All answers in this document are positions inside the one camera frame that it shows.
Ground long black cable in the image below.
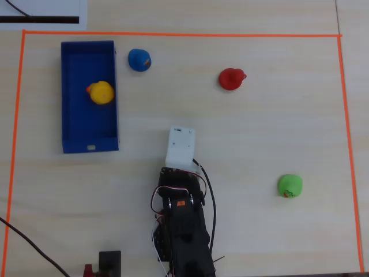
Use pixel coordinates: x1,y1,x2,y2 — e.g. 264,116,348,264
0,216,70,277

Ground red rubber duck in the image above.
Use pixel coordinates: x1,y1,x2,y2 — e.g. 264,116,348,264
218,68,248,92

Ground black clamp with red handle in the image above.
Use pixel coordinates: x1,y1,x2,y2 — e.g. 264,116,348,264
82,250,122,277

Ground green rubber duck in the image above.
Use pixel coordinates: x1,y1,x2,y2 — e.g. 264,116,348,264
277,174,303,199

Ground thin black cable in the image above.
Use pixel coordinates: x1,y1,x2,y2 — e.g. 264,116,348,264
5,0,33,18

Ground black camera cable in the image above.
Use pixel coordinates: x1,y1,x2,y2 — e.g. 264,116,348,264
192,158,217,256

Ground blue plastic box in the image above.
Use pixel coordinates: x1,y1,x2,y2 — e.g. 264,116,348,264
60,40,121,154

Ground white paper with black bar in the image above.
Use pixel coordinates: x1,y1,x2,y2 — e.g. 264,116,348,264
0,0,88,31

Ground blue rubber duck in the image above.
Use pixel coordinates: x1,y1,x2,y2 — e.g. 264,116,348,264
127,48,152,72

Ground white camera housing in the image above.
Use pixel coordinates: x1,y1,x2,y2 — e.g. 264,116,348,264
165,125,198,171

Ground orange tape strip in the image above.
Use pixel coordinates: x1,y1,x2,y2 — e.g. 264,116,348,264
22,29,343,39
336,36,365,274
1,30,27,277

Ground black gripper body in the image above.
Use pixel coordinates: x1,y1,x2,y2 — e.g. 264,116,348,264
157,166,205,193

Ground yellow rubber duck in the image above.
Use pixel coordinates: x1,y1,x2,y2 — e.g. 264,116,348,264
85,80,115,106

